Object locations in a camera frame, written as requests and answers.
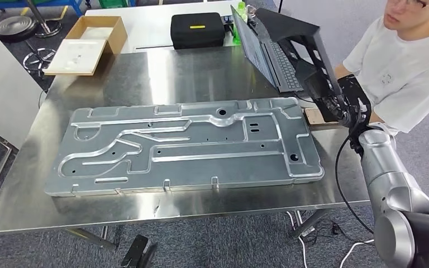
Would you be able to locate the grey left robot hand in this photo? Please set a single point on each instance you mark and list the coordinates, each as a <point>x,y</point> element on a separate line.
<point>136,253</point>

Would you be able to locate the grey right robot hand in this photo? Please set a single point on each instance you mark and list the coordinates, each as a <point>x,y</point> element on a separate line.
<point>355,100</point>

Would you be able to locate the black plastic panel part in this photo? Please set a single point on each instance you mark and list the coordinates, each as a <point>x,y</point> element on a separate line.
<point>292,27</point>

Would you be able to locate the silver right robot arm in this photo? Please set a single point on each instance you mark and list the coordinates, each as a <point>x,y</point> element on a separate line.
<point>388,177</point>

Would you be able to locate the small brown board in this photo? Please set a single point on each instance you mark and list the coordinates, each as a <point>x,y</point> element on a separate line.
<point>316,116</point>

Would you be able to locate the person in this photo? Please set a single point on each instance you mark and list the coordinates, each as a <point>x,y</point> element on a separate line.
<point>407,74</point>

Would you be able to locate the dark grey laptop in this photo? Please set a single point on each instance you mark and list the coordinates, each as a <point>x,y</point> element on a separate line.
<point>273,63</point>

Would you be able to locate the large stamped metal panel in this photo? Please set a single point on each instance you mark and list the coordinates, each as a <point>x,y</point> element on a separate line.
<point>199,162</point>

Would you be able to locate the black power adapter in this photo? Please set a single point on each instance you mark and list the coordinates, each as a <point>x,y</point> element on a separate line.
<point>307,231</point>

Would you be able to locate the green plastic bottle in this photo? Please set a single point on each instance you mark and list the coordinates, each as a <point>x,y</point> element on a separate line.
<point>238,22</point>

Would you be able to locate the black case yellow label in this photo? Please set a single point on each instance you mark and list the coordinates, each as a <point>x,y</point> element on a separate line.
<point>196,35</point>

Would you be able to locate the white partition board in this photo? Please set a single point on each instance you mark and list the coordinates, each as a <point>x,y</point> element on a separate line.
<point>3,92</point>

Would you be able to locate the chrome stool base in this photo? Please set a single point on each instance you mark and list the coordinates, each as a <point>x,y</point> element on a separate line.
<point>38,59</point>

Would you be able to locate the brown cardboard box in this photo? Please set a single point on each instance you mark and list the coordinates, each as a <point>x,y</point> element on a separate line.
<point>114,31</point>

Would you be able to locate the white table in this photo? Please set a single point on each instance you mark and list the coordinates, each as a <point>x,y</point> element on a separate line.
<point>144,26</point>

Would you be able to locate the green plastic crate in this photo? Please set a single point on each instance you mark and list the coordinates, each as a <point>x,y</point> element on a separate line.
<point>112,3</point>

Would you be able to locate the round metal base disc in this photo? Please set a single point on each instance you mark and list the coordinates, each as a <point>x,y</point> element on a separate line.
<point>14,27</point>

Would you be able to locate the blue metal cart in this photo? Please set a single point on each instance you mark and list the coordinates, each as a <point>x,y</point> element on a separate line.
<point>14,4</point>

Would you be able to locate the chrome stanchion post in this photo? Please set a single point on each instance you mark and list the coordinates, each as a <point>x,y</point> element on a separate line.
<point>46,27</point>

